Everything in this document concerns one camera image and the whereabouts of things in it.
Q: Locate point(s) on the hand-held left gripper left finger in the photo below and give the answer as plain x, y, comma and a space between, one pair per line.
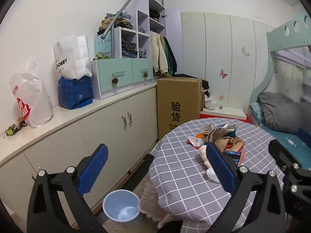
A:
94, 165

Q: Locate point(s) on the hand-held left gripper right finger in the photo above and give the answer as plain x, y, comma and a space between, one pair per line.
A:
221, 167

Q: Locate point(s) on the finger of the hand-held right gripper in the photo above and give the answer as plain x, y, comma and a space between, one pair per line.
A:
305, 136
281, 153

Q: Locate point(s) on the white plastic scrap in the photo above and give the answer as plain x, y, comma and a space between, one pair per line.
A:
212, 174

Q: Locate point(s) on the white tissue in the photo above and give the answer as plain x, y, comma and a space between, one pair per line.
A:
205, 154

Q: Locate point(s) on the pile of snack wrappers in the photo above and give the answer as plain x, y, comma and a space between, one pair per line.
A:
226, 140

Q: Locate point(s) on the red white snack wrapper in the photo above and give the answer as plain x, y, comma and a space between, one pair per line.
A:
194, 142

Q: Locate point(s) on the small orange wrapper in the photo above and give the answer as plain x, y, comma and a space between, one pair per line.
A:
199, 136

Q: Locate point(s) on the light blue trash bin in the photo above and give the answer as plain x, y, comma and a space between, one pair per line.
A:
114, 203

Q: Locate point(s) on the teal bed sheet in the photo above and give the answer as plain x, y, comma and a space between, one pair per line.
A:
285, 137

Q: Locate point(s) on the grey quilt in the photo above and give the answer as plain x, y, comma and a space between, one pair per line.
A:
284, 111

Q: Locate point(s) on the white low cabinet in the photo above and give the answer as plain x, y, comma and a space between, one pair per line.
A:
102, 131

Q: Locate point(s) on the grey checkered tablecloth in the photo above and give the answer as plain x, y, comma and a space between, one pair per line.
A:
184, 174

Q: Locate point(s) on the red low platform white top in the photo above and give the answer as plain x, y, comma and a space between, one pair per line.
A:
226, 110

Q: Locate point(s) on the beige shaggy rug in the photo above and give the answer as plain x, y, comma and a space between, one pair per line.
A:
150, 199

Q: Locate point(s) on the small white plastic bag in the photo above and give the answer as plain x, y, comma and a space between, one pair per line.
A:
210, 102

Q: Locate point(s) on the blue plastic package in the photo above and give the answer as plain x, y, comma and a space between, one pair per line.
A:
75, 94

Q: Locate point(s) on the black cloth pile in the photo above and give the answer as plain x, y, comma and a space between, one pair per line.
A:
205, 85

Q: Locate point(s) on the brown snack packet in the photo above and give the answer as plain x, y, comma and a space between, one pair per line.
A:
22, 121

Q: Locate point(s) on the large cardboard box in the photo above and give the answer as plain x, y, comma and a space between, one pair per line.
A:
177, 94

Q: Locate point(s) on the pinecone drawer ornament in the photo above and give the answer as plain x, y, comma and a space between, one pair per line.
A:
115, 81
145, 74

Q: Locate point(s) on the green snack packet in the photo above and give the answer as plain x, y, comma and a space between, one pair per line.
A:
12, 129

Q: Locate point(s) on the white plastic bag red print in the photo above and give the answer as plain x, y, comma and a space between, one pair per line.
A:
31, 97

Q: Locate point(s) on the pink butterfly sticker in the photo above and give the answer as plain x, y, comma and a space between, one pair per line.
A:
223, 73

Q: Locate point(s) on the beige butterfly sticker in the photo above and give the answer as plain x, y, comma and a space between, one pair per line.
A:
245, 51

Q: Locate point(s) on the white paper shopping bag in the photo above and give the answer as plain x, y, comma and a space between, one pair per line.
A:
73, 58

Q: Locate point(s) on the white sliding wardrobe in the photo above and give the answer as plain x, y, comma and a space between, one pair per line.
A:
216, 53

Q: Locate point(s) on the folded grey jeans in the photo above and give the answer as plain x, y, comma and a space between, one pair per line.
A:
128, 51

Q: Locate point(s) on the black hanging jacket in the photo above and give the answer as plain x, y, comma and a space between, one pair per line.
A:
173, 58

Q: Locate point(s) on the green hanging jacket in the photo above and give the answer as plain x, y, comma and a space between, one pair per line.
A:
168, 58

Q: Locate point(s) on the folded blue jeans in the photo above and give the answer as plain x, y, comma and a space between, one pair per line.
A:
142, 53

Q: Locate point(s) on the pale blue printed box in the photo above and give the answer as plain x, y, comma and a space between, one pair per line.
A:
104, 43

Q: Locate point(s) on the beige hanging jacket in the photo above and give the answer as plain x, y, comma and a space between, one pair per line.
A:
159, 53

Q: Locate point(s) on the folded grey cloth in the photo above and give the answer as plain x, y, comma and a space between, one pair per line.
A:
142, 29

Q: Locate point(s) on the stack of folded clothes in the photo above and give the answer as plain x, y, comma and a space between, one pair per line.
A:
124, 24

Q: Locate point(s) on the grey metal handrail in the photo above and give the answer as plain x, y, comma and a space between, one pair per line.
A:
121, 14

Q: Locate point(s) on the folded black clothes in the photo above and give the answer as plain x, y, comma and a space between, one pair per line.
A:
154, 14

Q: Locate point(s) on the teal bunk bed frame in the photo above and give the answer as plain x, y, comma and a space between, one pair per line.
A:
279, 41

